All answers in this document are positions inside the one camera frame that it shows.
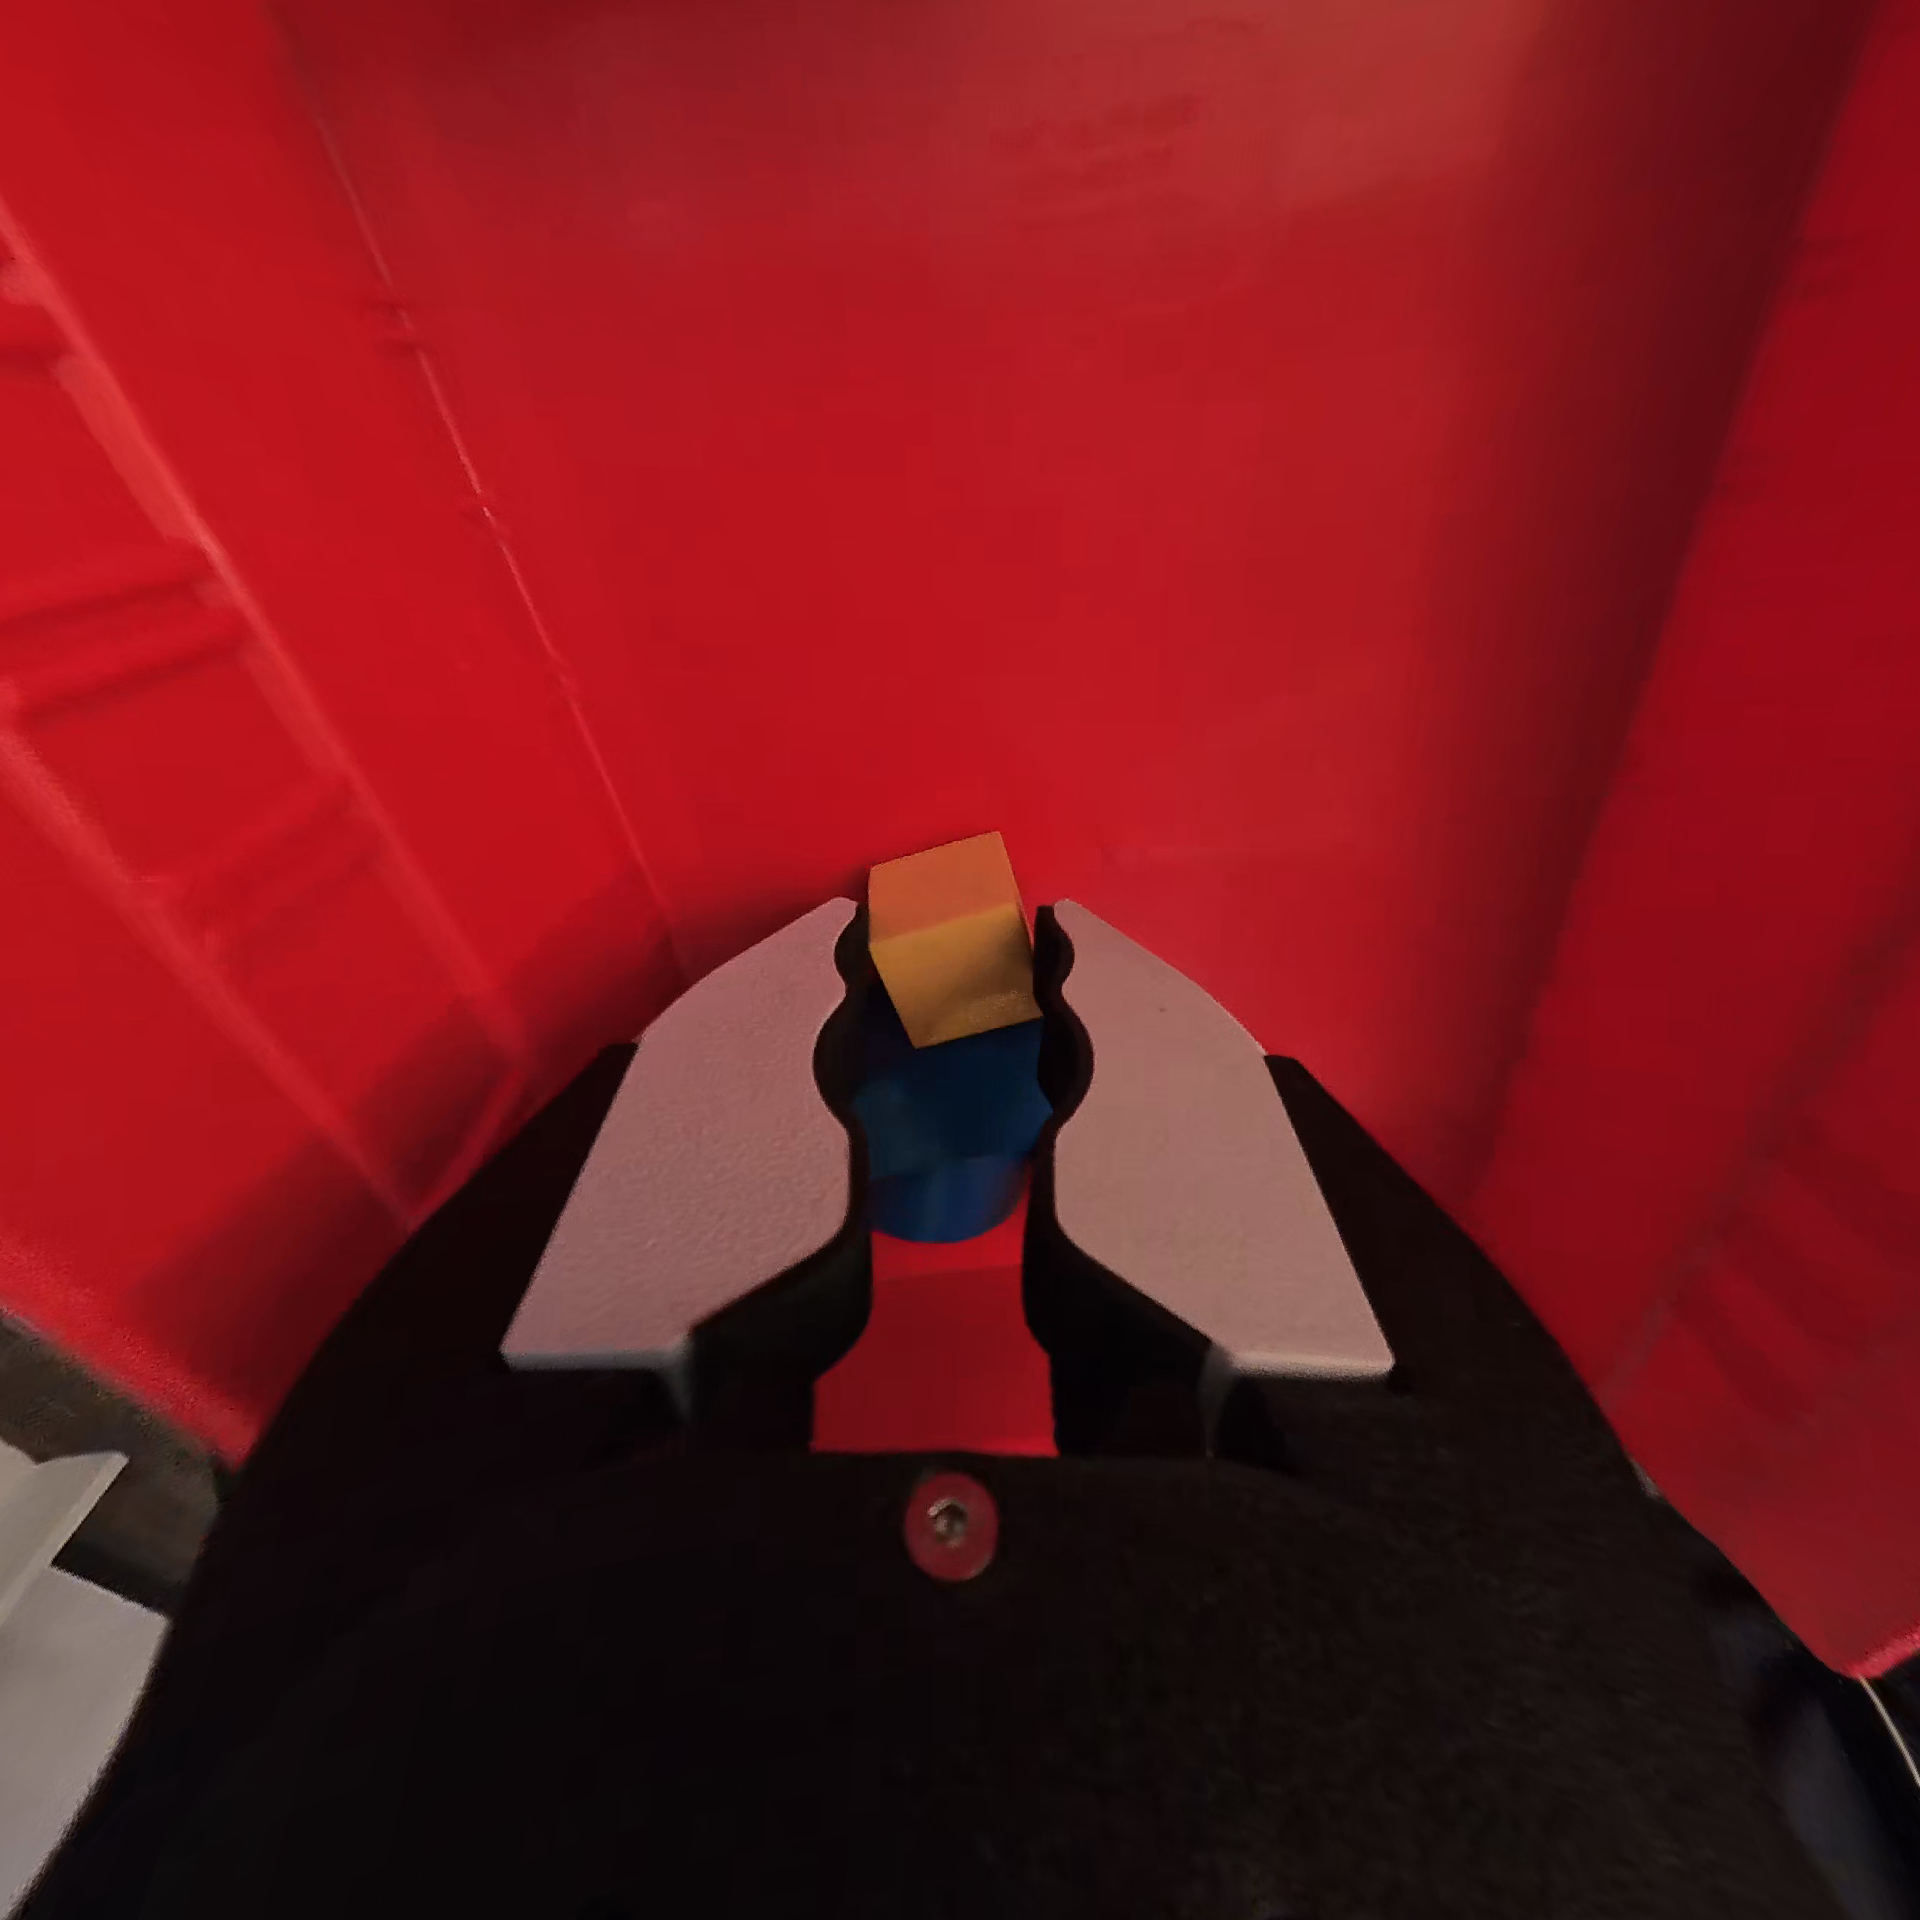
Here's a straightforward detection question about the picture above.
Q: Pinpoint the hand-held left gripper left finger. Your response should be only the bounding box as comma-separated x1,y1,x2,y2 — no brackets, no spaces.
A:
499,893,877,1377

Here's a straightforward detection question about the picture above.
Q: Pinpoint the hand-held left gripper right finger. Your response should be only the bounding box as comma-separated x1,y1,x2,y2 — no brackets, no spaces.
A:
1022,893,1396,1381

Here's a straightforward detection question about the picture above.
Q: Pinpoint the blue half-cylinder block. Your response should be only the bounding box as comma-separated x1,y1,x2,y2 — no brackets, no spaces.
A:
852,1018,1057,1251

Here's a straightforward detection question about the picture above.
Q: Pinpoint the yellow cube block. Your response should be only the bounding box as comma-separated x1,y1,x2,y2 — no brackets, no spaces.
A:
865,826,1037,1052

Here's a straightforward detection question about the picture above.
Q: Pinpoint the red plastic bin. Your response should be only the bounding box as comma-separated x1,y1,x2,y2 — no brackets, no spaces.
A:
0,0,1920,1686

